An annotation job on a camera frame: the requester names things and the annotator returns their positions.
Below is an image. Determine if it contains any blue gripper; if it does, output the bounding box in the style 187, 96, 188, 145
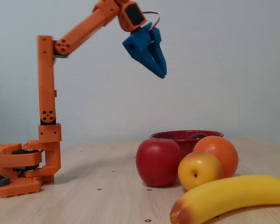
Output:
122, 22, 168, 79

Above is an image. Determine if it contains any dark purple plum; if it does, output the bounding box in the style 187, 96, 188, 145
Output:
190, 133, 208, 140

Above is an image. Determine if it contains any red speckled bowl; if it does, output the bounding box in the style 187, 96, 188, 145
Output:
149, 130, 224, 159

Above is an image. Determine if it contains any red apple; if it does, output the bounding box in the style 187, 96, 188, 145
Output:
136, 139, 182, 187

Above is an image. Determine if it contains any orange fruit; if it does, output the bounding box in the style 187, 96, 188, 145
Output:
192, 135, 239, 179

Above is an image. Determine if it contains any yellow orange peach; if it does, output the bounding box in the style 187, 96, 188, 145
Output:
177, 151, 224, 191

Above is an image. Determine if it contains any yellow banana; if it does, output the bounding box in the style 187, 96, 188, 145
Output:
169, 175, 280, 224

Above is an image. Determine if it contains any grey table clamp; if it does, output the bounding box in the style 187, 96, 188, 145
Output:
0, 169, 11, 188

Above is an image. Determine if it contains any red white black servo cable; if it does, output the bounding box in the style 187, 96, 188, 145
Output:
142, 10, 161, 32

